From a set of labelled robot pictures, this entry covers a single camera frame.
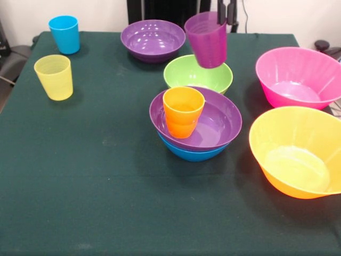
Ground blue cup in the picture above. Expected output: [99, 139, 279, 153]
[48, 15, 81, 55]

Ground green bowl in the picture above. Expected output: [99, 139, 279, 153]
[163, 54, 234, 94]

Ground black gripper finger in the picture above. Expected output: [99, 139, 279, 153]
[217, 0, 227, 25]
[226, 0, 237, 25]

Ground black cable with plug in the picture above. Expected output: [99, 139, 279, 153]
[230, 0, 249, 34]

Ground orange cup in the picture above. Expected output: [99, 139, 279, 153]
[162, 86, 206, 126]
[166, 119, 198, 139]

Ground blue bowl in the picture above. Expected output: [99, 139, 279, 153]
[157, 130, 231, 163]

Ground purple cup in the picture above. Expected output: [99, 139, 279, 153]
[184, 11, 229, 69]

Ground pink bowl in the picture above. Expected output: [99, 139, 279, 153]
[255, 46, 341, 111]

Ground purple bowl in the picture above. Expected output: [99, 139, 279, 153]
[149, 86, 243, 151]
[120, 19, 186, 63]

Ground dark green table cloth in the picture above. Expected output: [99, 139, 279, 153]
[0, 31, 341, 256]

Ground yellow cup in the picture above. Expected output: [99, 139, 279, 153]
[34, 54, 74, 101]

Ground black office chair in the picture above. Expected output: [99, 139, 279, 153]
[314, 39, 341, 63]
[0, 21, 35, 86]

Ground orange bowl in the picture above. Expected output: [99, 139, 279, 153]
[249, 106, 341, 199]

